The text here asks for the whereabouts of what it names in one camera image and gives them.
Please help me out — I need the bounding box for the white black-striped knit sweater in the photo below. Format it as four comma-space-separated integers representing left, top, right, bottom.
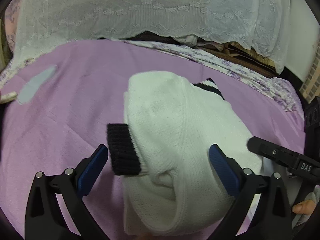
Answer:
107, 72, 263, 236

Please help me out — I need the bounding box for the right human hand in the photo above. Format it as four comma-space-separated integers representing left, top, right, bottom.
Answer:
292, 199, 316, 216

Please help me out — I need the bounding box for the purple floral white quilt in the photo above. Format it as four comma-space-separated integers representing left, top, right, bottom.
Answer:
121, 40, 304, 116

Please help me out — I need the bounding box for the beige brick-pattern panel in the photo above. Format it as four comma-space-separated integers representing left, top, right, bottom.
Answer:
299, 53, 320, 103

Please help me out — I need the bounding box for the purple bed sheet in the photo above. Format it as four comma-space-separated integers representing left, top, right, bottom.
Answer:
1, 40, 305, 234

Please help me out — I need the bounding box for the brown striped blanket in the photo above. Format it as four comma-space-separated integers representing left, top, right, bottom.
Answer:
195, 42, 279, 78

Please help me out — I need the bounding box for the small white paper box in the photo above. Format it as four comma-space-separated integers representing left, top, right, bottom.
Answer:
0, 92, 17, 104

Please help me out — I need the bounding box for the white lace cover cloth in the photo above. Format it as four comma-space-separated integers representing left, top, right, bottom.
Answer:
12, 0, 290, 73

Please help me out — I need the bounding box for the pink floral pillow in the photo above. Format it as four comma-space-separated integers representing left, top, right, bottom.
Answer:
4, 0, 22, 52

